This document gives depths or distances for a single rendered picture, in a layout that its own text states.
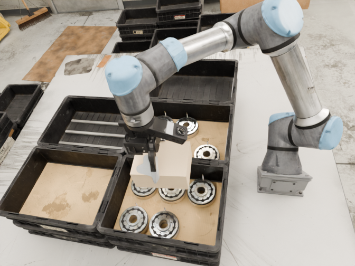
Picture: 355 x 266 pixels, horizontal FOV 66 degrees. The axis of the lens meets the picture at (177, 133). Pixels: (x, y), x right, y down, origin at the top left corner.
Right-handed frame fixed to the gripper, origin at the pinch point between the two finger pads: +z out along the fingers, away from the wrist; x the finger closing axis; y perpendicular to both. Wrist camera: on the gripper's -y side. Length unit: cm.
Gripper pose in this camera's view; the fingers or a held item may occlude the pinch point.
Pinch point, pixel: (161, 161)
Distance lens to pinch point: 81.7
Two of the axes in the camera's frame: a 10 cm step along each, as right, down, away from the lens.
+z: 1.3, 6.2, 7.7
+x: -1.1, 7.9, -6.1
